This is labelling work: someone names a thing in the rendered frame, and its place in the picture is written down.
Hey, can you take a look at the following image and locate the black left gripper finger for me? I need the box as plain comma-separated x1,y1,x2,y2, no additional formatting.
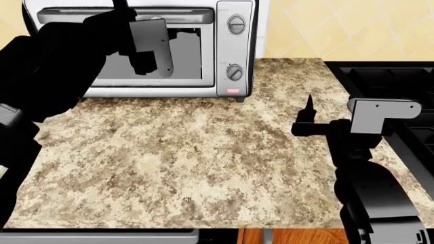
113,0,138,20

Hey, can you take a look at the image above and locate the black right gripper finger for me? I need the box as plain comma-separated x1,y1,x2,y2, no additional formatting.
297,94,318,124

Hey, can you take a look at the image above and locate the toaster oven glass door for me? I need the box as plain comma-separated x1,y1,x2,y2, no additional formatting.
33,7,216,89

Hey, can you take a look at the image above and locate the silver round oven knob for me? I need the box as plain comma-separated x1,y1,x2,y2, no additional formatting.
226,14,247,35
225,64,245,82

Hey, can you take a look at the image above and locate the silver toaster oven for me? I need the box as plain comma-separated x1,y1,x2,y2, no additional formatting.
22,0,260,104

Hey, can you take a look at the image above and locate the black cooktop stove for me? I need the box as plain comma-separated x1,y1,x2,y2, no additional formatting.
323,60,434,201

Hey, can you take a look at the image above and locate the wooden cabinet front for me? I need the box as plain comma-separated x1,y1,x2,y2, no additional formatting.
237,228,350,244

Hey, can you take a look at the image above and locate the grey left camera bracket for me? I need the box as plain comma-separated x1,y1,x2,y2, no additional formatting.
128,18,175,79

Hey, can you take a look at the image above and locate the grey camera bracket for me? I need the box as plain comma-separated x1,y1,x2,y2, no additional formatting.
128,18,175,79
346,97,422,135

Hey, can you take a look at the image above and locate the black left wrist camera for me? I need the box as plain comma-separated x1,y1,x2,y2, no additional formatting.
127,51,159,76

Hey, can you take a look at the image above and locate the silver oven door handle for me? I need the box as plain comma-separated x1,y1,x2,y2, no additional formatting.
36,7,215,25

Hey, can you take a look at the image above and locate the grey right camera bracket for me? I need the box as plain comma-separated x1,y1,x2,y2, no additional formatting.
346,97,422,135

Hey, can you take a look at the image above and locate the silver appliance front handle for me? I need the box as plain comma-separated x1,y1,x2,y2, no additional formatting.
0,228,201,244

